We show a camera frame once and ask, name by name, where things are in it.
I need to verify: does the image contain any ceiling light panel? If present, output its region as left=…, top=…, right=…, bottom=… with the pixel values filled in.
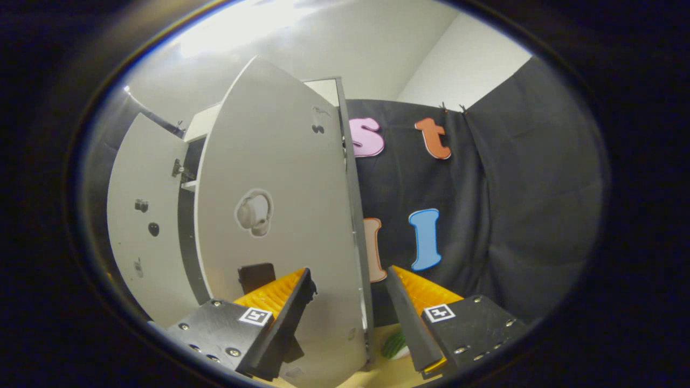
left=178, top=0, right=302, bottom=57

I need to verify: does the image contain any green striped object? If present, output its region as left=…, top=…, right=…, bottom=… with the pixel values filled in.
left=382, top=330, right=410, bottom=361

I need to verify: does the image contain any white cabinet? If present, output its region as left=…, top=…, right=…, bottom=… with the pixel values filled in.
left=177, top=77, right=375, bottom=362

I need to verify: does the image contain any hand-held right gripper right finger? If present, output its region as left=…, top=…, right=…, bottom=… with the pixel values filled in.
left=385, top=265, right=532, bottom=380

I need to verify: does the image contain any black backdrop cloth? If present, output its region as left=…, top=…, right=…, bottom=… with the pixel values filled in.
left=81, top=54, right=607, bottom=327

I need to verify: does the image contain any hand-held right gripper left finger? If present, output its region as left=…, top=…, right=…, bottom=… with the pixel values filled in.
left=148, top=267, right=318, bottom=382

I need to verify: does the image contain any white cabinet door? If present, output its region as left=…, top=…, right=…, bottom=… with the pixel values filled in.
left=106, top=113, right=201, bottom=327
left=195, top=56, right=374, bottom=388

